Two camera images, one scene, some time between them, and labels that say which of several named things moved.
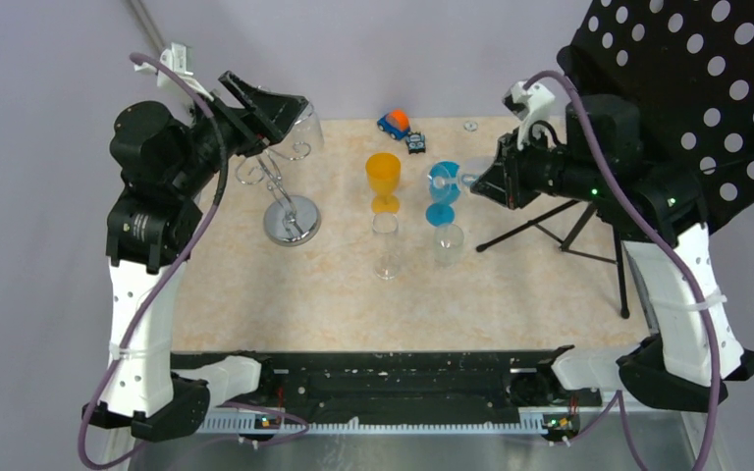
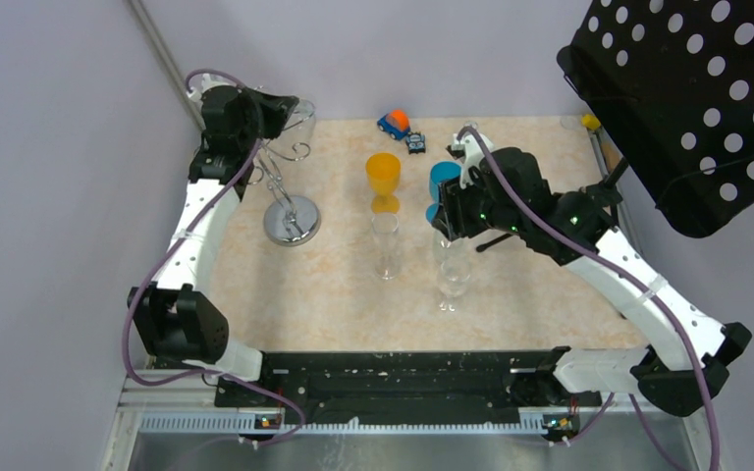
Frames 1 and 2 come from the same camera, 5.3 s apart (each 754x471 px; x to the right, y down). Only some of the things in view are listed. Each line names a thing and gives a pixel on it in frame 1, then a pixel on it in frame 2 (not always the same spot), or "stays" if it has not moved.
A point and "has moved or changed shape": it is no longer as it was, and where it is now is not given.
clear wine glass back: (447, 182) has moved or changed shape
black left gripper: (269, 119) stays
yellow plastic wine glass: (384, 171) stays
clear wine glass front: (448, 243) stays
